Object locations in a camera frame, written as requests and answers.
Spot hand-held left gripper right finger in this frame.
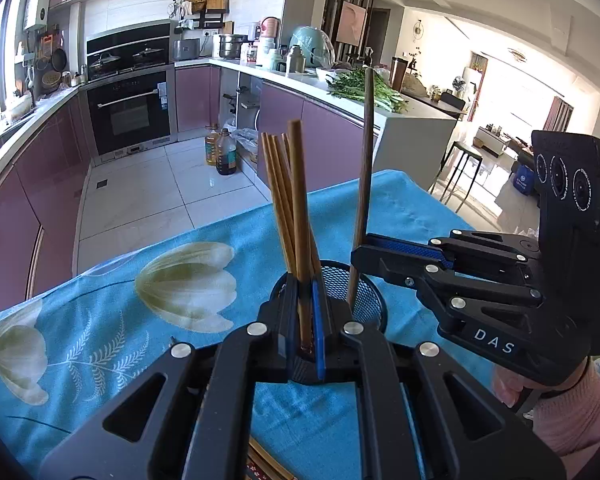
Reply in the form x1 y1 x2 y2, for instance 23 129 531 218
310 280 566 480

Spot clear plastic bag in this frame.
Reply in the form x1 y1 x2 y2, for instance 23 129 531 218
230 127 260 161

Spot mint green appliance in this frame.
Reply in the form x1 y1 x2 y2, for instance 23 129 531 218
288 26 336 68

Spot dark oil bottle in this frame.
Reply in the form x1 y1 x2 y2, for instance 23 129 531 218
215 128 238 177

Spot black built-in oven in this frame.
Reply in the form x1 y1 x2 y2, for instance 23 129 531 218
85 71 173 153

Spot pink electric kettle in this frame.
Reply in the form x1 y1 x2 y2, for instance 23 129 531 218
257 16 281 40

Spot person's right forearm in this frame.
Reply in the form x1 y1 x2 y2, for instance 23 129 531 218
527 357 600 480

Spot grey thermos flask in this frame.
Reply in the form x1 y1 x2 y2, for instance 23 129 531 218
286 45 306 75

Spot black wall rack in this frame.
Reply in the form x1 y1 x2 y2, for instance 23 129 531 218
172 0 228 30

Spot pink base cabinets with sink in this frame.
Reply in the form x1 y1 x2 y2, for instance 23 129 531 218
0 92 93 318

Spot person's right hand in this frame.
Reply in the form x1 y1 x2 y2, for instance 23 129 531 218
494 366 542 409

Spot dark wooden chopstick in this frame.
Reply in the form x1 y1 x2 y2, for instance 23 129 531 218
346 66 376 308

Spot black pot with lid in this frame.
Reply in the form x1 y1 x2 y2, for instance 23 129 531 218
89 51 122 73
132 46 165 66

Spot pink base cabinets peninsula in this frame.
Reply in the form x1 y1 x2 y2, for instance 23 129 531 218
174 64 381 193

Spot dark tumbler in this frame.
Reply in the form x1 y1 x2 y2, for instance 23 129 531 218
390 56 408 90

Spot blue printed bag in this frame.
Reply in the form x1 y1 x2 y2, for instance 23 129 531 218
511 165 538 196

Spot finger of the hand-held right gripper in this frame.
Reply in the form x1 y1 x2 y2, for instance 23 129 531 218
351 246 547 332
366 229 542 264

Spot black stove hood unit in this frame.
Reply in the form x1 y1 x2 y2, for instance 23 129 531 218
86 21 173 81

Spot bunch of leafy greens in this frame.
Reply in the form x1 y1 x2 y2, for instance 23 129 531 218
327 67 411 113

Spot black stool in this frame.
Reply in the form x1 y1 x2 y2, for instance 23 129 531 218
442 141 483 211

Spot white water heater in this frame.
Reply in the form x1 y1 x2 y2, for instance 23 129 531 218
24 0 55 31

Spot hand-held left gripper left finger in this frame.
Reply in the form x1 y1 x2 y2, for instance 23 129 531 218
39 277 302 480

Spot silver rice cooker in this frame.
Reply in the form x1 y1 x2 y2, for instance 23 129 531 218
172 38 201 61

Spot blue floral tablecloth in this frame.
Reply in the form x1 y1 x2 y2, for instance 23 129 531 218
0 170 531 480

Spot pink wall painting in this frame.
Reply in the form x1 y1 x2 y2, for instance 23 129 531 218
336 1 367 46

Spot black mesh utensil holder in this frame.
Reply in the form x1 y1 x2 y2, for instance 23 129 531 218
270 259 388 386

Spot steel stockpot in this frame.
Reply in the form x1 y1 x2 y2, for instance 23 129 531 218
218 34 248 59

